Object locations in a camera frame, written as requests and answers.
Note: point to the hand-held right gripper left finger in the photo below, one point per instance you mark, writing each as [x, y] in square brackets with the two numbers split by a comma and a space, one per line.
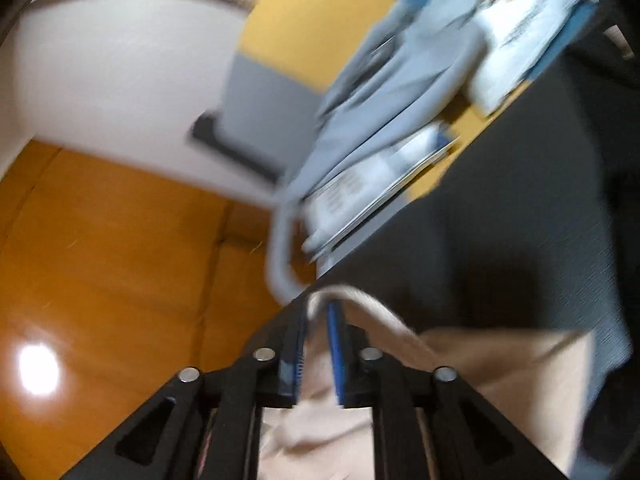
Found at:
[295, 360]

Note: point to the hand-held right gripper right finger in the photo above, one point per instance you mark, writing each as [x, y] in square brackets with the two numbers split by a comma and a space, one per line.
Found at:
[337, 360]

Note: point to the cream knitted sweater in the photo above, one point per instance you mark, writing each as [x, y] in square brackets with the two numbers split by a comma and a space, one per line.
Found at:
[500, 375]

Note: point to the printed magazine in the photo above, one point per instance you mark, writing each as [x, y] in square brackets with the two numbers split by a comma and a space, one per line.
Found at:
[525, 35]
[360, 190]

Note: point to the light blue-grey hoodie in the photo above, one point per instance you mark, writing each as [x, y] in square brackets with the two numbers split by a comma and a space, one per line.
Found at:
[390, 100]

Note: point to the grey yellow blue chair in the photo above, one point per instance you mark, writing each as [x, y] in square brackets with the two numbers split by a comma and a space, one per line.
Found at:
[310, 20]

